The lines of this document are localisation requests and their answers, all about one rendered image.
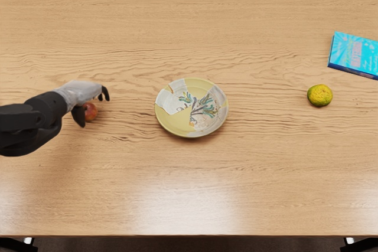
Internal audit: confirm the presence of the light blue book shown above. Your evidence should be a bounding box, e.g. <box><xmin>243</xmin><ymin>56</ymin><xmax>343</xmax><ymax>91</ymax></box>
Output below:
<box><xmin>327</xmin><ymin>31</ymin><xmax>378</xmax><ymax>81</ymax></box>

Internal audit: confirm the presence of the yellow-green bumpy citrus fruit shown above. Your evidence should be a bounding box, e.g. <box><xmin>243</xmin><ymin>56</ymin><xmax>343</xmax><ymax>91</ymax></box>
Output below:
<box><xmin>307</xmin><ymin>83</ymin><xmax>334</xmax><ymax>107</ymax></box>

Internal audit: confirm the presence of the yellow plate with printed pattern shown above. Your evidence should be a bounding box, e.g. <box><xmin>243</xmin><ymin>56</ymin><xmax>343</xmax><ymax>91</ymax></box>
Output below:
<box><xmin>154</xmin><ymin>77</ymin><xmax>230</xmax><ymax>139</ymax></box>

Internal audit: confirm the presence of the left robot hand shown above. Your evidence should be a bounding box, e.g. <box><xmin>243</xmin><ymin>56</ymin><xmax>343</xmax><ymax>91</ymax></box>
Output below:
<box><xmin>53</xmin><ymin>80</ymin><xmax>110</xmax><ymax>129</ymax></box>

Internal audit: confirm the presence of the small red apple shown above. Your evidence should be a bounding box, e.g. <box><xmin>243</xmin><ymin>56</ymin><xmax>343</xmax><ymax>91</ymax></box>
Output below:
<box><xmin>82</xmin><ymin>102</ymin><xmax>99</xmax><ymax>123</ymax></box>

